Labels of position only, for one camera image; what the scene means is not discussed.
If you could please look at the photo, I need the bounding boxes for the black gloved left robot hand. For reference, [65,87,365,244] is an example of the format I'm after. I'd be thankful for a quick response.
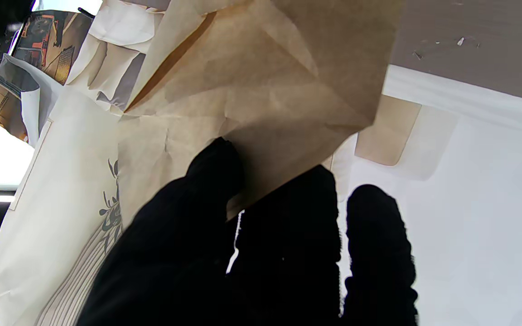
[77,137,420,326]

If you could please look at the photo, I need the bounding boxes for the brown paper envelope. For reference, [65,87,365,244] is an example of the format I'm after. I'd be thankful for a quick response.
[118,0,402,222]

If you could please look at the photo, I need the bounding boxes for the cream printed backdrop sheet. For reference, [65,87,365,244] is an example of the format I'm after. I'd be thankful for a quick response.
[0,86,153,326]

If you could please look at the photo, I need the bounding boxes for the white sheer curtain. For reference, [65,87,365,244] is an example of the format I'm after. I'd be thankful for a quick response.
[333,66,522,326]

